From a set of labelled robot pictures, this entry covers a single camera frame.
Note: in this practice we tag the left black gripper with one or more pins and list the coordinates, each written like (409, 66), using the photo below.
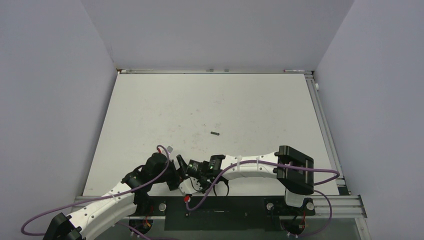
(177, 176)

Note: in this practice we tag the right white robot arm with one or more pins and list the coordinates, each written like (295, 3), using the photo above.
(292, 168)

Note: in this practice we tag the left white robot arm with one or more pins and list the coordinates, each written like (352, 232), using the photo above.
(128, 197)

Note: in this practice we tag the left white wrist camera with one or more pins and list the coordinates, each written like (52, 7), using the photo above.
(165, 150)

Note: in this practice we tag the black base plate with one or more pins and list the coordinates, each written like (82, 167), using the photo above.
(220, 213)

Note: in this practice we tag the aluminium back rail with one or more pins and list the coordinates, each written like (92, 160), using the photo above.
(213, 71)

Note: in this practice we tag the aluminium rail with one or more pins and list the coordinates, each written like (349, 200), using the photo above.
(343, 206)
(213, 71)

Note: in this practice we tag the aluminium right rail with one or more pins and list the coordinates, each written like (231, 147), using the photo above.
(343, 206)

